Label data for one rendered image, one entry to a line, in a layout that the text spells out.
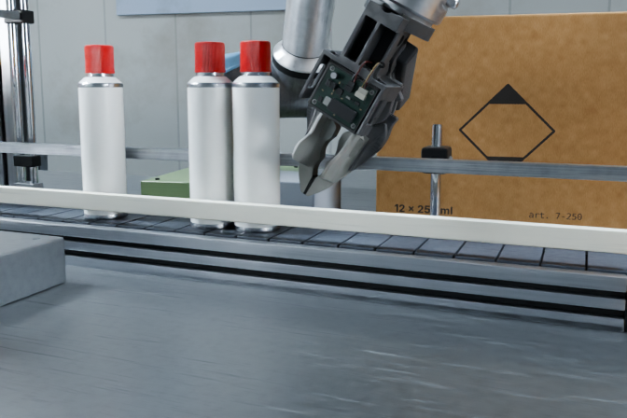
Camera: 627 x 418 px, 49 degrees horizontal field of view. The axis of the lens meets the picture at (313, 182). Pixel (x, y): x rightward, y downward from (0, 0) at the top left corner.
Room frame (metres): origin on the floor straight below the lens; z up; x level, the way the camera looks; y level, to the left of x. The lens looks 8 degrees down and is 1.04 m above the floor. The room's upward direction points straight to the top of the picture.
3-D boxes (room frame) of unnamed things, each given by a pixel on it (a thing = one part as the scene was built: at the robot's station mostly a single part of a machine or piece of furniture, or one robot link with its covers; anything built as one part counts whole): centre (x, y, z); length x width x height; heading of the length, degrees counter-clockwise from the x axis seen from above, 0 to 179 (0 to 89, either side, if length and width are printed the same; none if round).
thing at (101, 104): (0.82, 0.25, 0.98); 0.05 x 0.05 x 0.20
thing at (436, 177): (0.74, -0.13, 0.91); 0.07 x 0.03 x 0.17; 158
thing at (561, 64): (0.93, -0.25, 0.99); 0.30 x 0.24 x 0.27; 75
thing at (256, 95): (0.75, 0.06, 0.98); 0.05 x 0.05 x 0.20
